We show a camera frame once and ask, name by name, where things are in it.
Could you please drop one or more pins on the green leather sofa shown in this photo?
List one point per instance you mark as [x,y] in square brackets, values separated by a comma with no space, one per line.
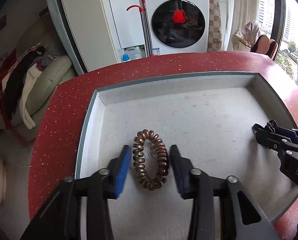
[59,69]

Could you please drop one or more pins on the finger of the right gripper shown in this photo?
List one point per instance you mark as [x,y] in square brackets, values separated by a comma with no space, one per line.
[262,137]
[289,132]

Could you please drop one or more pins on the checkered hanging cloth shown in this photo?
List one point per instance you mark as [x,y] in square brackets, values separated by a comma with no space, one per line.
[215,26]

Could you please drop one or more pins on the white detergent jug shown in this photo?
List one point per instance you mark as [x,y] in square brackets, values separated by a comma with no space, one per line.
[134,53]

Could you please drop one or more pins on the blue cap bottle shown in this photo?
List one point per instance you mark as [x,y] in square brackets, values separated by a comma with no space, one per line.
[125,58]

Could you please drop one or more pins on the white washing machine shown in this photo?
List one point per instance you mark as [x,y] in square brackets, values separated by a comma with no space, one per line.
[178,26]

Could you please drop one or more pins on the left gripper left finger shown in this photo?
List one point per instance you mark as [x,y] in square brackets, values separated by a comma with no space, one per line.
[59,216]

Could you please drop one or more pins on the red handled mop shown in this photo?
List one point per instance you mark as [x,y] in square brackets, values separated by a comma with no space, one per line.
[145,26]

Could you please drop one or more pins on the white cabinet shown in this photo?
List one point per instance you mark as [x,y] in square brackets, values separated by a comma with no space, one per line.
[102,30]

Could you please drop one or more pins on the pile of clothes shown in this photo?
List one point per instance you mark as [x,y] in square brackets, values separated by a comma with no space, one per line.
[17,79]

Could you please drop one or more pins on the beige bag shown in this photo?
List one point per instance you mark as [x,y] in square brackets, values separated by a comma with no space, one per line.
[244,38]

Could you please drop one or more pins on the grey shallow tray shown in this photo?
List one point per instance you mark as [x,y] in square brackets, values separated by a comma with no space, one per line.
[209,116]

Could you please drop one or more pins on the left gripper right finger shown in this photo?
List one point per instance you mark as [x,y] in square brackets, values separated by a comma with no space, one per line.
[241,217]

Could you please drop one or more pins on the brown slipper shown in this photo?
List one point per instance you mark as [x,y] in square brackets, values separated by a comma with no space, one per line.
[262,45]
[273,48]

